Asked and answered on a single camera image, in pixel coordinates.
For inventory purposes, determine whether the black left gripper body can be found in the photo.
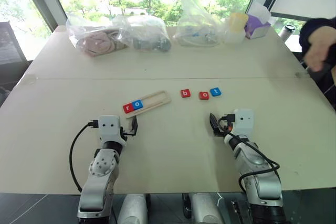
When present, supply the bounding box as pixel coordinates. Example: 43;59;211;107
120;126;138;141

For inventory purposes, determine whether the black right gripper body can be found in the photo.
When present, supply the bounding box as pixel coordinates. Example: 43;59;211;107
213;118;235;137

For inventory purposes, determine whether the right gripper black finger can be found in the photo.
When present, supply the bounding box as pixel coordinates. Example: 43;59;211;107
209;112;219;130

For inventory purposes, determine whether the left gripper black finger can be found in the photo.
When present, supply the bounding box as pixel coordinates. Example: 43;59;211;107
131;115;139;134

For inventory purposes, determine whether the wooden letter tray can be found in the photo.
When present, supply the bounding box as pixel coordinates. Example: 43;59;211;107
124;90;172;120

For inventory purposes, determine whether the person's right hand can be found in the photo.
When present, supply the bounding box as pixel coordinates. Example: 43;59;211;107
306;28;332;72

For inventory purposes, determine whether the silver rounded cylinder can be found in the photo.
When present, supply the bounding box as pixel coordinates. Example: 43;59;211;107
117;194;149;224
187;192;224;224

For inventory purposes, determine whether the plastic bag with grey items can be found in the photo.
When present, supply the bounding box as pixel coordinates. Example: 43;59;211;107
112;14;173;52

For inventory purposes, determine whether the clear plastic container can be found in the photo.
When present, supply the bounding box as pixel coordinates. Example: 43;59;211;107
224;24;247;45

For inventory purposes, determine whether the plastic bag with pink cloth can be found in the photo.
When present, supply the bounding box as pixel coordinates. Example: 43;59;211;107
65;13;129;57

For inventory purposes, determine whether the purple tissue box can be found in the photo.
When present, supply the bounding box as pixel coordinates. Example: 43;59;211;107
244;14;272;40

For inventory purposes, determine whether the yellow translucent plastic cup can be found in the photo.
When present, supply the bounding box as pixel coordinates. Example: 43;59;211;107
227;12;249;34

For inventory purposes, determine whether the clear tape piece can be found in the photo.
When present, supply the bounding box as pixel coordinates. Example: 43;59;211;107
22;73;37;85

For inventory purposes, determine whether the white tumbler with black lid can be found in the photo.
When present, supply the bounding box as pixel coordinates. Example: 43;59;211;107
279;24;297;41

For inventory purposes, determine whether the person's dark clothing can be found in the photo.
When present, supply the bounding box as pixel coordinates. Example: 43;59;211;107
301;47;336;104

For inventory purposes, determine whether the white tissue sheet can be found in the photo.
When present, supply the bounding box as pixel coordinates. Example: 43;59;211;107
248;0;271;23

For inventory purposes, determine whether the black mesh office chair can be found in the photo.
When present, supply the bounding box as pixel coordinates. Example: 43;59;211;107
0;20;27;65

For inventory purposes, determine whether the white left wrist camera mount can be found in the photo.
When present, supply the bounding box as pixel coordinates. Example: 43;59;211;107
98;115;122;141

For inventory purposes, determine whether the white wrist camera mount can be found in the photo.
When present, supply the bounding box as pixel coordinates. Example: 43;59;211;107
98;115;122;141
233;108;255;134

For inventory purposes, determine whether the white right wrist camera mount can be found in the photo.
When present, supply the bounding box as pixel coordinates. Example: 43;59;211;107
233;108;255;134

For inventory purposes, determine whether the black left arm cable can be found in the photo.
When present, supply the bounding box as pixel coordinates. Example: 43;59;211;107
69;120;99;194

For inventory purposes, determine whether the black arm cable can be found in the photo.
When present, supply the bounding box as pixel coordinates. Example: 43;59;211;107
217;113;280;193
69;120;99;194

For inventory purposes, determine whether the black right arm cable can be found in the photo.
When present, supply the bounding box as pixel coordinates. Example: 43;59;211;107
217;113;280;193

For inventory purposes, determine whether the black metal bracket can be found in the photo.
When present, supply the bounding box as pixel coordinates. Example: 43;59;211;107
230;199;250;224

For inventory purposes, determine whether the tall plastic bag with cables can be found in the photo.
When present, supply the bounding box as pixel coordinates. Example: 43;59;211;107
173;0;226;48

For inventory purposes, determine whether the dark window frame post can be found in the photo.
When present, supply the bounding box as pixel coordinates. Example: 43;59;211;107
16;0;60;33

